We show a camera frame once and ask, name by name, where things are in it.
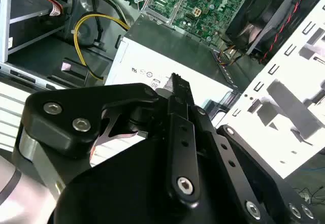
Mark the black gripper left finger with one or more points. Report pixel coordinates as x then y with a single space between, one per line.
50 132

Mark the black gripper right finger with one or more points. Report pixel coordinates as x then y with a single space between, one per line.
217 155

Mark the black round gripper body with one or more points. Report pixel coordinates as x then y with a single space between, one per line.
114 191

